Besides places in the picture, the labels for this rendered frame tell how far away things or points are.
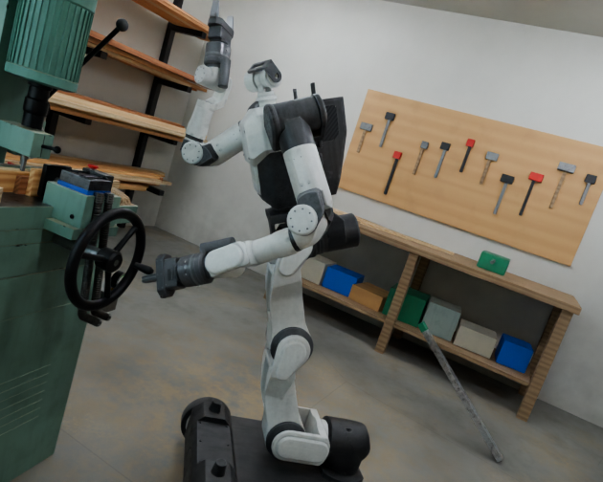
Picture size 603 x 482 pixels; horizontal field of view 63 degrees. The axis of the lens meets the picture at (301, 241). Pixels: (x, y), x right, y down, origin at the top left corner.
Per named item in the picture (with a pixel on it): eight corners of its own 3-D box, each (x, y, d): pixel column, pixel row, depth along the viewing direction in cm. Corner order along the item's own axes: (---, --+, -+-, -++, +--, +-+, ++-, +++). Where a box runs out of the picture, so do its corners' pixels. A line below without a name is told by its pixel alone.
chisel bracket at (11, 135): (28, 163, 132) (34, 132, 130) (-12, 147, 135) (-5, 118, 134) (49, 164, 139) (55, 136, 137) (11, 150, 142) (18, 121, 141)
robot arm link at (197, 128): (199, 106, 178) (182, 156, 181) (189, 102, 168) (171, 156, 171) (226, 117, 177) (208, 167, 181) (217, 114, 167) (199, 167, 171)
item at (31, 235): (-9, 247, 116) (-6, 231, 116) (-73, 218, 121) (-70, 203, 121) (105, 236, 154) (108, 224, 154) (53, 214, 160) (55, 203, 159)
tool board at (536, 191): (570, 266, 367) (619, 150, 352) (335, 186, 445) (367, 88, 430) (569, 266, 371) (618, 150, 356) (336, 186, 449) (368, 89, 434)
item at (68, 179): (86, 195, 128) (92, 174, 127) (54, 182, 130) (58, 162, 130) (119, 195, 140) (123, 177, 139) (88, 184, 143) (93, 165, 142)
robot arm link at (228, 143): (206, 177, 183) (256, 144, 179) (193, 177, 170) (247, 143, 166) (189, 149, 182) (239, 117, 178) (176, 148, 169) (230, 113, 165)
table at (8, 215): (-2, 248, 106) (4, 221, 105) (-101, 203, 114) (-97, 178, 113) (158, 231, 164) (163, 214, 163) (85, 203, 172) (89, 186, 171)
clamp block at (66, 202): (78, 229, 128) (86, 196, 126) (37, 212, 131) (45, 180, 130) (115, 227, 142) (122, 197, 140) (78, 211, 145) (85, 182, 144)
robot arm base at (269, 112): (323, 143, 138) (312, 105, 138) (332, 128, 125) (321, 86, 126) (272, 156, 135) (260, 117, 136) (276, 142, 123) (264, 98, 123)
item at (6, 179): (-10, 191, 125) (-5, 170, 124) (-13, 190, 125) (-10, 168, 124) (63, 193, 148) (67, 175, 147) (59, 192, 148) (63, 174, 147)
